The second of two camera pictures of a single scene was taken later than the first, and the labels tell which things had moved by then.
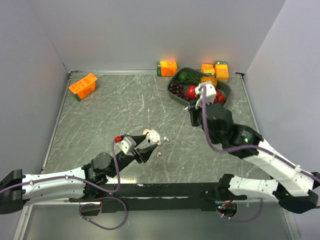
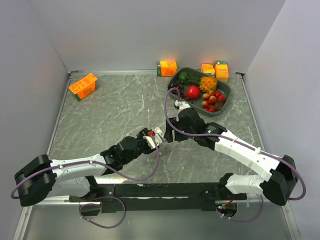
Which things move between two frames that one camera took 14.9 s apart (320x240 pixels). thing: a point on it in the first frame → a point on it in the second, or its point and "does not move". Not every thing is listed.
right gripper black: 193,112 → 168,133
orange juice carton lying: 208,69 does not move
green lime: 182,76 does not move
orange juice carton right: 221,71 does not move
